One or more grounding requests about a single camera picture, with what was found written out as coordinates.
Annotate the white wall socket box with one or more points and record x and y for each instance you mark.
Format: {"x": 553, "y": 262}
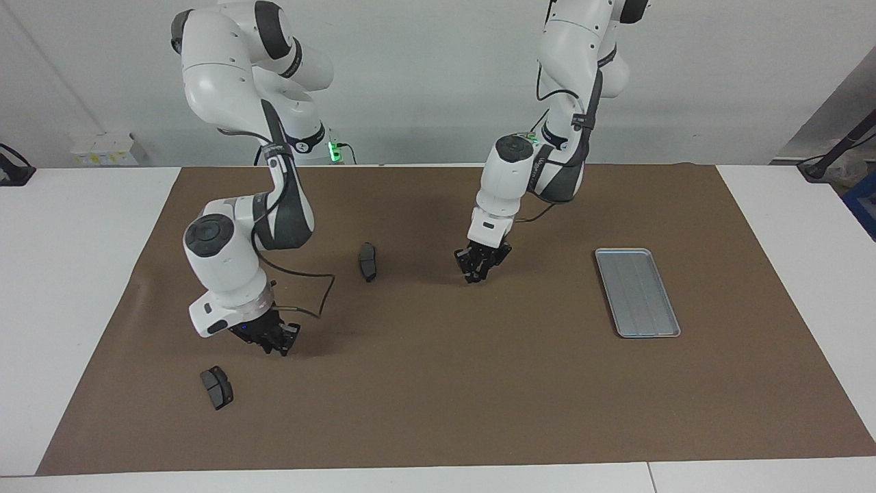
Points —
{"x": 102, "y": 147}

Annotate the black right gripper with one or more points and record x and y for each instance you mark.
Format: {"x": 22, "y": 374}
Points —
{"x": 254, "y": 329}

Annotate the crumpled clear plastic bag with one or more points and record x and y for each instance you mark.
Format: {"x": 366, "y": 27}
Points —
{"x": 852, "y": 164}

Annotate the black stand foot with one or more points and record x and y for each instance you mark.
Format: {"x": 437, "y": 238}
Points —
{"x": 14, "y": 174}

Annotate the dark grey brake pad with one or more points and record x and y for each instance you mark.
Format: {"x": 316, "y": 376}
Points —
{"x": 367, "y": 260}

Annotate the grey metal tray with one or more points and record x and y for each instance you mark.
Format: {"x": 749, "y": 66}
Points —
{"x": 640, "y": 294}

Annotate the stacked dark grey brake pads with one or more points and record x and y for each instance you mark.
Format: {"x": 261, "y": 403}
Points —
{"x": 217, "y": 389}

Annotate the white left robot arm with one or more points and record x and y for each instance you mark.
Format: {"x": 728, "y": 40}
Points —
{"x": 510, "y": 178}

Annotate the black pole stand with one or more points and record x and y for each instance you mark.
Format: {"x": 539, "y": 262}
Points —
{"x": 847, "y": 142}

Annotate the brown table mat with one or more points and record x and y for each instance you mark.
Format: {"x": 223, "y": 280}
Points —
{"x": 438, "y": 376}

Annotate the blue crate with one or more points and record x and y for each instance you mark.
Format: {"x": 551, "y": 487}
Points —
{"x": 866, "y": 205}

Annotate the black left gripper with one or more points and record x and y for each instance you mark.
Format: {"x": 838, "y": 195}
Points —
{"x": 489, "y": 253}

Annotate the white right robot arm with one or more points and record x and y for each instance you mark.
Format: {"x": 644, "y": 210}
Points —
{"x": 226, "y": 260}

